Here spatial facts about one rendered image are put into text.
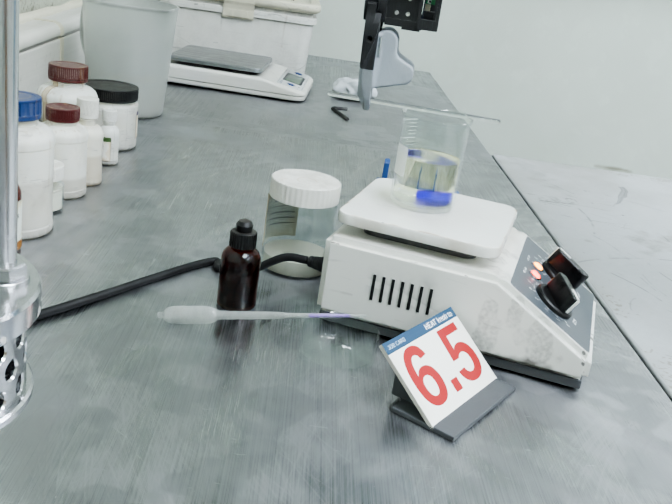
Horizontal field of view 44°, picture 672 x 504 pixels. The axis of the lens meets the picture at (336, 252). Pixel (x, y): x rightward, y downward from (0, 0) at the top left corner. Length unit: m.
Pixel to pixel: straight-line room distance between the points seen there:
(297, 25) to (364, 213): 1.07
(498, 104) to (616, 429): 1.58
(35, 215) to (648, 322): 0.53
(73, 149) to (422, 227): 0.37
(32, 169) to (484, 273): 0.37
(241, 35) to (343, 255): 1.09
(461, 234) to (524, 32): 1.52
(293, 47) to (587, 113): 0.83
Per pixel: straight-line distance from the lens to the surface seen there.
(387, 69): 0.94
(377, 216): 0.60
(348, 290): 0.61
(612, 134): 2.19
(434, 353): 0.55
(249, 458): 0.47
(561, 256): 0.66
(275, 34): 1.65
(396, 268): 0.59
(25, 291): 0.23
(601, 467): 0.53
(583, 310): 0.66
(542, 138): 2.15
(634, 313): 0.78
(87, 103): 0.86
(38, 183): 0.72
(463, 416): 0.53
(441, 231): 0.59
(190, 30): 1.66
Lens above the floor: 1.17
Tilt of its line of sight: 21 degrees down
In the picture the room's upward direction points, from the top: 9 degrees clockwise
